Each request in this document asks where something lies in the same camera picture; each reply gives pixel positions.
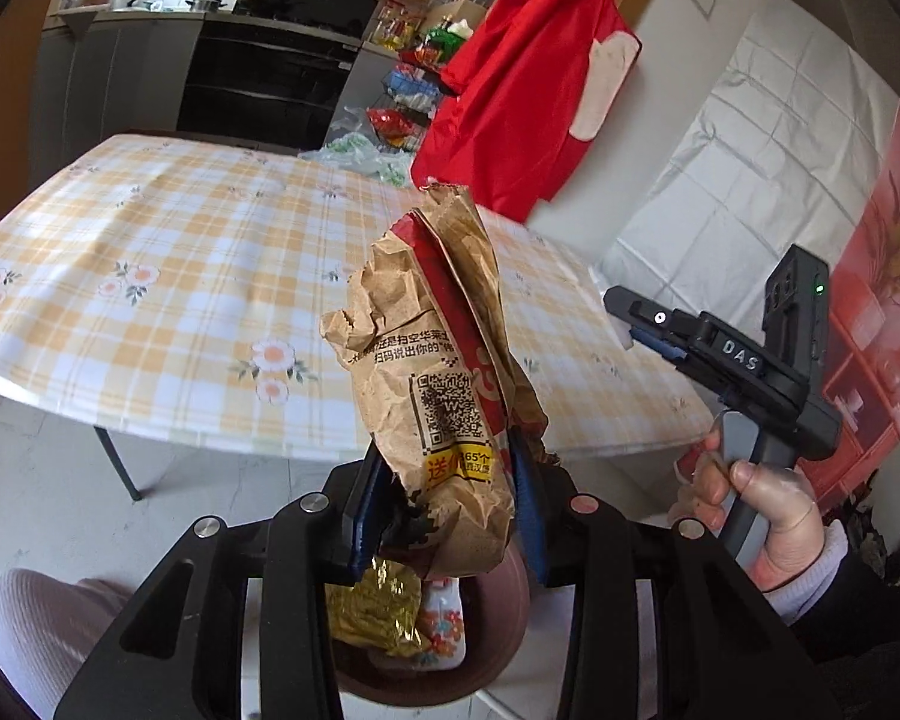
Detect pink white floral packet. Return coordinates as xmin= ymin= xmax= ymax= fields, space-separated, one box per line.
xmin=416 ymin=581 xmax=467 ymax=670

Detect white plastic wall sheet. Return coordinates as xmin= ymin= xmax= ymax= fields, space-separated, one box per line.
xmin=596 ymin=0 xmax=900 ymax=406

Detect red printed cloth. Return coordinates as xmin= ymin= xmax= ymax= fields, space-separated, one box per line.
xmin=795 ymin=101 xmax=900 ymax=593

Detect maroon plastic trash bin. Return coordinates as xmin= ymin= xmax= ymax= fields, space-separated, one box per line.
xmin=328 ymin=540 xmax=532 ymax=707

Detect yellow oil bottle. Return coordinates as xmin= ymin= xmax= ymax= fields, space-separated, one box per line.
xmin=375 ymin=0 xmax=425 ymax=53

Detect cardboard box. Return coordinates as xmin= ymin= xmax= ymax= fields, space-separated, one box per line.
xmin=420 ymin=0 xmax=488 ymax=35

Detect white green plastic bag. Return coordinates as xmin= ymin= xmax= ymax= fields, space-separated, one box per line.
xmin=300 ymin=109 xmax=421 ymax=188

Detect person's left leg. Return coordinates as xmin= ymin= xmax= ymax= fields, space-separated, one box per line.
xmin=0 ymin=568 xmax=132 ymax=720

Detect gold foil wrapper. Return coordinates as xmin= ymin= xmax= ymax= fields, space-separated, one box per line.
xmin=326 ymin=559 xmax=425 ymax=657

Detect brown printed paper bag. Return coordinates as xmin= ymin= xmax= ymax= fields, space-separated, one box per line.
xmin=319 ymin=181 xmax=552 ymax=580

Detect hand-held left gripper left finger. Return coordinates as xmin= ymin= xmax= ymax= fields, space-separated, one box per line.
xmin=54 ymin=457 xmax=391 ymax=720

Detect yellow checkered floral tablecloth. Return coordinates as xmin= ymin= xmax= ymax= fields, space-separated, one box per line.
xmin=0 ymin=133 xmax=717 ymax=462

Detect person's right hand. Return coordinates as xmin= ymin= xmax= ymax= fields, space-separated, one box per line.
xmin=667 ymin=420 xmax=830 ymax=595

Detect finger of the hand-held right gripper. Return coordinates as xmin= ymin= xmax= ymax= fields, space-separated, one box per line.
xmin=602 ymin=286 xmax=702 ymax=350
xmin=628 ymin=326 xmax=695 ymax=368

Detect red apron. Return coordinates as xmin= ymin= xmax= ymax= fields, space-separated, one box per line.
xmin=411 ymin=0 xmax=642 ymax=224

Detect black built-in oven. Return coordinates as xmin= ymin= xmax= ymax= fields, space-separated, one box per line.
xmin=176 ymin=15 xmax=365 ymax=151

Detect grey lower kitchen cabinets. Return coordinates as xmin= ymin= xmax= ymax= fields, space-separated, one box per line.
xmin=30 ymin=7 xmax=203 ymax=181

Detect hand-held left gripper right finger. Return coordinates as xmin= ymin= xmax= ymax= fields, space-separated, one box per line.
xmin=506 ymin=431 xmax=841 ymax=720

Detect black table leg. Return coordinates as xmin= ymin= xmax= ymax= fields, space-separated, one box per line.
xmin=94 ymin=426 xmax=142 ymax=502

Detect wire storage rack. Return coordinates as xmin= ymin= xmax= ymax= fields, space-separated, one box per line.
xmin=364 ymin=60 xmax=458 ymax=158

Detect person's right forearm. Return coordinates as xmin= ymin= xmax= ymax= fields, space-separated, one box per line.
xmin=761 ymin=521 xmax=900 ymax=665

